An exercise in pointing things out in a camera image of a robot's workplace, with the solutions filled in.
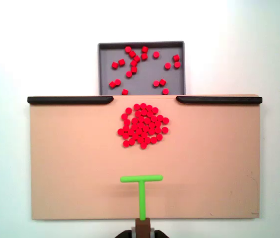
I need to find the beige flat work board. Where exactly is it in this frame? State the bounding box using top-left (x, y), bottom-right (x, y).
top-left (28, 94), bottom-right (261, 221)

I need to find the green T-shaped pusher tool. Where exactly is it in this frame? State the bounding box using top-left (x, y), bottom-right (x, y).
top-left (120, 175), bottom-right (163, 238)

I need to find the black foam edge rail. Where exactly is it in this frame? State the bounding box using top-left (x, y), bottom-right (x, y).
top-left (175, 96), bottom-right (263, 105)
top-left (27, 96), bottom-right (114, 105)

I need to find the grey shallow plastic tray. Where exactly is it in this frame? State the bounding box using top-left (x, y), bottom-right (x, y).
top-left (97, 41), bottom-right (186, 96)

